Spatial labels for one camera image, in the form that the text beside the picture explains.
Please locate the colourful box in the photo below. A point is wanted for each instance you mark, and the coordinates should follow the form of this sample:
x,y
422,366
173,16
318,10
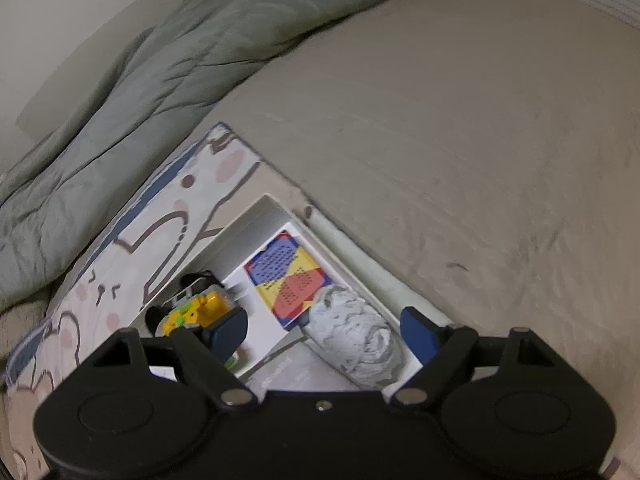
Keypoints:
x,y
287,275

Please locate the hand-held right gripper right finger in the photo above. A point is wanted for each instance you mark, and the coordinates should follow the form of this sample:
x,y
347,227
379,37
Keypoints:
x,y
420,332

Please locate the white cardboard box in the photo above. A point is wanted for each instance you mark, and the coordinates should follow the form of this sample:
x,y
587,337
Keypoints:
x,y
250,240

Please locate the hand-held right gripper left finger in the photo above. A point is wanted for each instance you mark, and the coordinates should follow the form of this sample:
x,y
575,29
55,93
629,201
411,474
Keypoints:
x,y
227,332

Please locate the grey yarn ball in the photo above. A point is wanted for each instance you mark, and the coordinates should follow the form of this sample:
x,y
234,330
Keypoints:
x,y
355,330

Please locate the printed blanket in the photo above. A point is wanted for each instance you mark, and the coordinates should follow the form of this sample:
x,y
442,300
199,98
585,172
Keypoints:
x,y
150,220

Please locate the grey duvet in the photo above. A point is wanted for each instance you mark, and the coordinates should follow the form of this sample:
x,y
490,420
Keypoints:
x,y
150,110

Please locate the grey packet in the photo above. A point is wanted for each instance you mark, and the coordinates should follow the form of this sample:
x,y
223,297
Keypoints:
x,y
300,370

